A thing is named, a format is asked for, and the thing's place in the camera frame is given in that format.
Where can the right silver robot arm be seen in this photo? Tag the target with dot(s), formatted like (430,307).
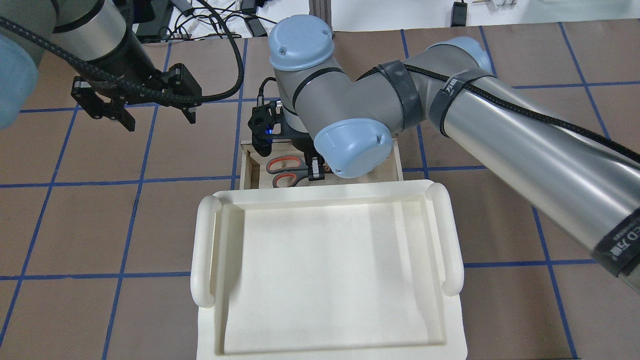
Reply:
(586,183)

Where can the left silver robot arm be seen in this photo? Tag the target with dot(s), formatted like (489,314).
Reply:
(96,32)

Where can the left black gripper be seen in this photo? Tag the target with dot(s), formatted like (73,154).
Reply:
(121,64)

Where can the white plastic tray bin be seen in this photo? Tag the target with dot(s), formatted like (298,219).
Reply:
(368,271)

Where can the grey orange scissors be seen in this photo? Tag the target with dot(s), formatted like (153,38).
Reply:
(287,171)

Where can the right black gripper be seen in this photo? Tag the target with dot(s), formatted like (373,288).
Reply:
(315,170)

